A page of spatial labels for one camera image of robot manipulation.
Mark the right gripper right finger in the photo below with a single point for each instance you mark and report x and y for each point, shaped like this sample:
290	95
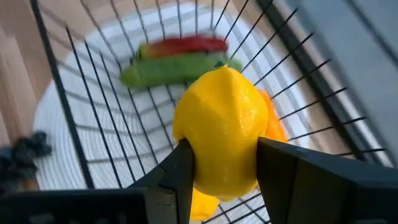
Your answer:
311	186

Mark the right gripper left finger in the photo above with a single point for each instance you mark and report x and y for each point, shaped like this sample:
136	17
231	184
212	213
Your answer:
174	183

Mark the yellow toy banana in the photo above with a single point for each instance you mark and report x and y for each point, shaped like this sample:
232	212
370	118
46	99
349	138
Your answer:
203	207

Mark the yellow toy lemon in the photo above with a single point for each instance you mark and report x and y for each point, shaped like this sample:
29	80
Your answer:
222	130

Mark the orange toy mango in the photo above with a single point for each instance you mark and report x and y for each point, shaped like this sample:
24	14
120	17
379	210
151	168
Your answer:
273	118

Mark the green toy cucumber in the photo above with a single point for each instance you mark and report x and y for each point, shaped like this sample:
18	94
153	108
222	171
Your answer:
174	70

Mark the red toy fruit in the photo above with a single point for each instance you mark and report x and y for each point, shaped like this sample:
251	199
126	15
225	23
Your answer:
183	46

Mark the dark toy grape bunch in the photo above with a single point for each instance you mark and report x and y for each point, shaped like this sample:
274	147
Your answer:
21	158

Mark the black aluminium table frame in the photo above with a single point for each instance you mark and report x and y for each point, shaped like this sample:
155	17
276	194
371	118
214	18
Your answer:
297	53

